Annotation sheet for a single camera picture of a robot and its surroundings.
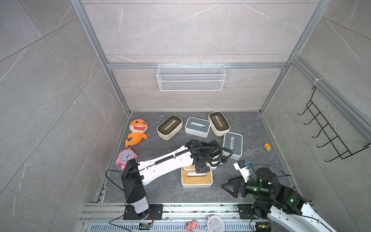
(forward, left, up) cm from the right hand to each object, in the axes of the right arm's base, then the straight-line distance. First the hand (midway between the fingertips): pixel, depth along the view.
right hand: (227, 185), depth 67 cm
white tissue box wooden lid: (+7, +17, -11) cm, 21 cm away
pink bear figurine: (-15, +18, -12) cm, 27 cm away
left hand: (+12, +10, +1) cm, 15 cm away
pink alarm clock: (+22, +60, -12) cm, 65 cm away
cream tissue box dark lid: (+44, +31, -10) cm, 55 cm away
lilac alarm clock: (-14, +6, -14) cm, 21 cm away
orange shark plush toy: (+42, +54, -7) cm, 69 cm away
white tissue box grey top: (+33, -14, -15) cm, 39 cm away
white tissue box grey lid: (+45, +11, -12) cm, 48 cm away
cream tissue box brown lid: (+46, -5, -10) cm, 47 cm away
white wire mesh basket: (+69, +16, +14) cm, 72 cm away
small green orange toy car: (+28, -36, -14) cm, 48 cm away
